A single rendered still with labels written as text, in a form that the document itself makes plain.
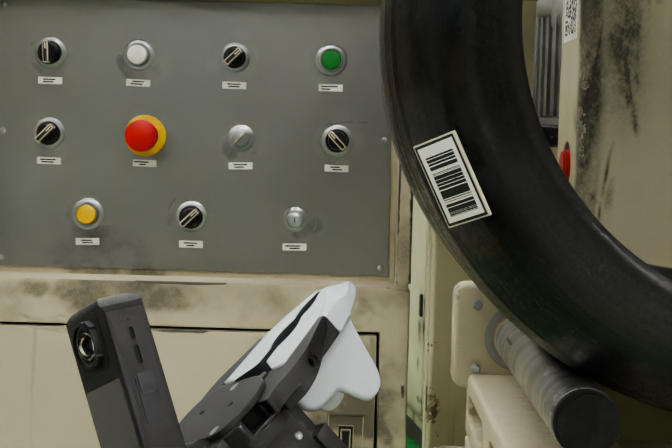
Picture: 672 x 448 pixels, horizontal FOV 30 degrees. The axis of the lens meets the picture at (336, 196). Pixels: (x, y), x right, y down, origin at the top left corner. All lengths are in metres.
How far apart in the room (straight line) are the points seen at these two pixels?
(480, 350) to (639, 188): 0.21
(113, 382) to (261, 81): 0.96
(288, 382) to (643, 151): 0.63
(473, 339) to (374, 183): 0.43
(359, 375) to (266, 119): 0.89
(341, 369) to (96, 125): 0.94
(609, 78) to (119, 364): 0.69
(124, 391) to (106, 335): 0.03
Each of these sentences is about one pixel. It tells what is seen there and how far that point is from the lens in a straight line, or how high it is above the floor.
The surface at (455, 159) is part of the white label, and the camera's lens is 0.82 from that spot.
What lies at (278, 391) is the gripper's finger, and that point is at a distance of 0.65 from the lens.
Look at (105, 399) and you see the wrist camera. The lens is 0.65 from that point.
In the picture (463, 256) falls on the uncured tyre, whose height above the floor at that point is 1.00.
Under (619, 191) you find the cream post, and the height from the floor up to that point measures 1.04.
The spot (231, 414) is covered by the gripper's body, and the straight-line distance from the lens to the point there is 0.65.
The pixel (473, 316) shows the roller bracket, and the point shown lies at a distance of 1.18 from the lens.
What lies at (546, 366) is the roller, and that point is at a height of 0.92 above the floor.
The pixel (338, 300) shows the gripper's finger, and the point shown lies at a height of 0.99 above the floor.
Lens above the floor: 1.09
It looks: 3 degrees down
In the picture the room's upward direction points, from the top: 2 degrees clockwise
